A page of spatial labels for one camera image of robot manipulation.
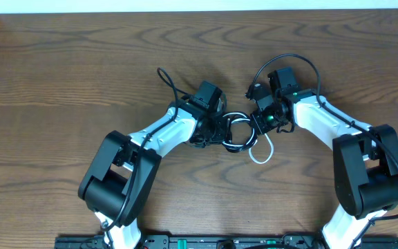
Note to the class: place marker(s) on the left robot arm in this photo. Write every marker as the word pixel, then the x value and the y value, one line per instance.
pixel 118 182

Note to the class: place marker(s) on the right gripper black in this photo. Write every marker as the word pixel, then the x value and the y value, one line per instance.
pixel 262 128

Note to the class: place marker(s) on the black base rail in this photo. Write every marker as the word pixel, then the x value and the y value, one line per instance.
pixel 162 241

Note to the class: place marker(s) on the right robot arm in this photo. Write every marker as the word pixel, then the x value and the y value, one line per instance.
pixel 365 158

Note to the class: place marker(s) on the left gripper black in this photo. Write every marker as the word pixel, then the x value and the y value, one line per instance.
pixel 219 138

